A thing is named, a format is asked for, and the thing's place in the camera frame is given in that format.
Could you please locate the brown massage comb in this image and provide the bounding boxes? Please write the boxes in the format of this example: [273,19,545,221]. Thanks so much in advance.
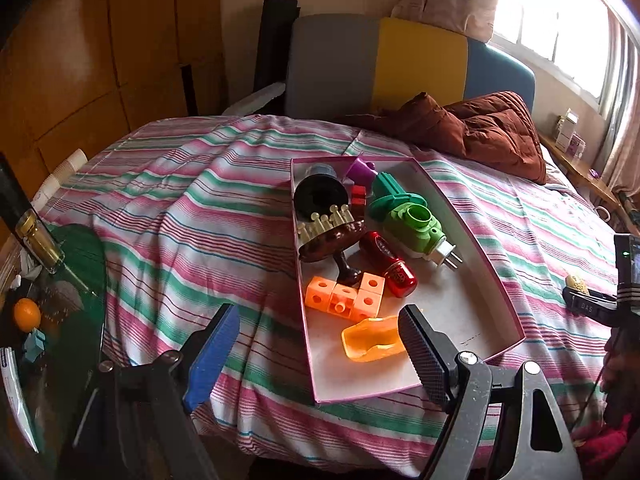
[296,205,367,286]

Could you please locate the wooden wardrobe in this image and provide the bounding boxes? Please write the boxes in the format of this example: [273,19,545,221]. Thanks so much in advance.
[1,0,228,194]

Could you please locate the purple plastic funnel toy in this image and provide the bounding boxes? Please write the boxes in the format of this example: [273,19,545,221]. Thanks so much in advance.
[345,156,378,188]

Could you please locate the orange fruit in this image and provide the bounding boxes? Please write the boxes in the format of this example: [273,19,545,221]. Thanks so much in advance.
[13,298,41,333]

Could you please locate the purple small box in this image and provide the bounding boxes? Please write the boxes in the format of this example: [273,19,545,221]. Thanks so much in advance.
[565,133,586,160]

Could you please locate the gold black bottle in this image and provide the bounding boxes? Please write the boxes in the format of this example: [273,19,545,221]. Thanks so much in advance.
[0,154,65,274]

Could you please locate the teal green plastic stamp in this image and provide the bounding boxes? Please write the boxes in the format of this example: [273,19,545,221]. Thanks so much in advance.
[367,171,427,222]

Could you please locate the red lipstick tube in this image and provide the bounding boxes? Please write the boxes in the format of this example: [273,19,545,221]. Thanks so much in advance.
[359,231,419,298]

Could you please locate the green glass side table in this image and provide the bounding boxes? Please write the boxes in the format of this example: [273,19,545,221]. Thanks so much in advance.
[1,224,106,479]

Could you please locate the yellow patterned oval case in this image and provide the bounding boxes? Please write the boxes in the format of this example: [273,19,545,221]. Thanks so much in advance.
[565,275,590,296]

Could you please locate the person right hand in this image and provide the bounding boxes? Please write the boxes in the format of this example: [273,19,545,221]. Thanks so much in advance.
[600,328,639,414]

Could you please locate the lime green plug adapter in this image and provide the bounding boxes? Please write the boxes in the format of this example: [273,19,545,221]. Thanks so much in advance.
[383,203,463,270]

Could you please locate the wooden bedside shelf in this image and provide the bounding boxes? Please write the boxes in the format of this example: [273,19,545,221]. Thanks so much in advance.
[539,133,639,235]

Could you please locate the teal small object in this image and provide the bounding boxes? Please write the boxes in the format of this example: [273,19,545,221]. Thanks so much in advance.
[23,328,47,363]

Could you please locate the black thread spool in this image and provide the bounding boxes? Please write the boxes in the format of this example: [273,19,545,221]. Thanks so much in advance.
[293,164,349,221]

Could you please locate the red building block piece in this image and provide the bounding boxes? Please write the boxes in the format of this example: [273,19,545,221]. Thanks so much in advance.
[349,184,367,220]

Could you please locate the black rolled mat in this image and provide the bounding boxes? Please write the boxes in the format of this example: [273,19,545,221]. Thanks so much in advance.
[253,0,300,91]

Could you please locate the white small box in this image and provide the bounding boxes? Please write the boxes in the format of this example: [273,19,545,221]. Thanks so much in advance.
[553,108,579,153]

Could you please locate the orange linked cubes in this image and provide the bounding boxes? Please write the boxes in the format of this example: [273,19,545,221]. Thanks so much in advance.
[304,273,385,322]

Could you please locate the white tube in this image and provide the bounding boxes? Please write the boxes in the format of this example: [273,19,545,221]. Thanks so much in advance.
[0,348,39,454]

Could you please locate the striped bed sheet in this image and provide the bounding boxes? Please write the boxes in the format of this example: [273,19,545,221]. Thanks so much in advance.
[44,116,617,477]

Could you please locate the black cable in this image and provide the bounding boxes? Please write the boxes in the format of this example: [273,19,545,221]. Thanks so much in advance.
[569,328,626,434]

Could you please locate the grey yellow blue headboard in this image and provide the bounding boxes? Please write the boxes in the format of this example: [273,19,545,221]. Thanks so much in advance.
[284,14,536,120]

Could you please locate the rust brown quilt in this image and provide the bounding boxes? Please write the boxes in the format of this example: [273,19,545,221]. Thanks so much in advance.
[338,91,547,184]

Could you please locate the pink white tray box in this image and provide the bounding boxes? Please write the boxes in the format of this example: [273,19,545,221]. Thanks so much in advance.
[302,156,524,404]

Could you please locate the orange plastic scoop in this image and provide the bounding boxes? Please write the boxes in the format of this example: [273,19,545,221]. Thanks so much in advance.
[341,315,406,363]

